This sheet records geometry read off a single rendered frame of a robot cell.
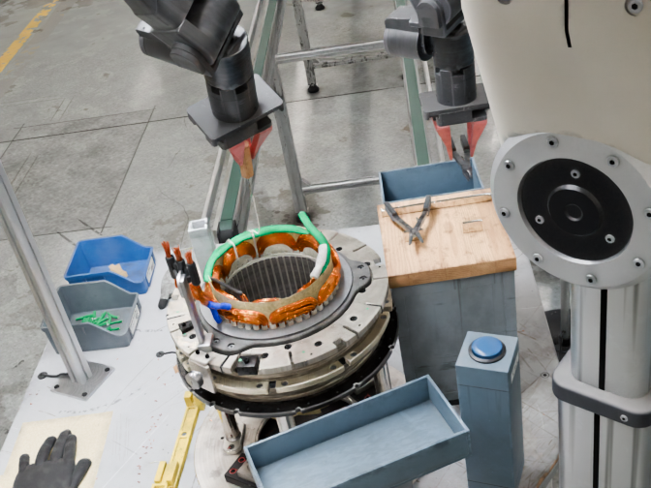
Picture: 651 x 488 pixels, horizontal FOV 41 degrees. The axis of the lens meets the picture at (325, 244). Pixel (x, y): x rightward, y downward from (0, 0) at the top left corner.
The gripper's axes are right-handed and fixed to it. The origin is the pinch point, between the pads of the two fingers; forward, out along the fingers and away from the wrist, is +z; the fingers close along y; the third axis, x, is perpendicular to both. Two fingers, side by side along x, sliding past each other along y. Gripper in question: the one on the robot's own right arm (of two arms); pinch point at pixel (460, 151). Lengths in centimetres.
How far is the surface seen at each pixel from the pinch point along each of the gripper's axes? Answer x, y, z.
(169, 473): 21, 52, 38
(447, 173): -18.0, 0.2, 14.6
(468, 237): 5.6, 0.5, 11.8
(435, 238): 4.5, 5.4, 11.9
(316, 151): -228, 33, 123
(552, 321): -89, -37, 118
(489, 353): 29.5, 2.1, 13.6
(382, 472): 48, 18, 12
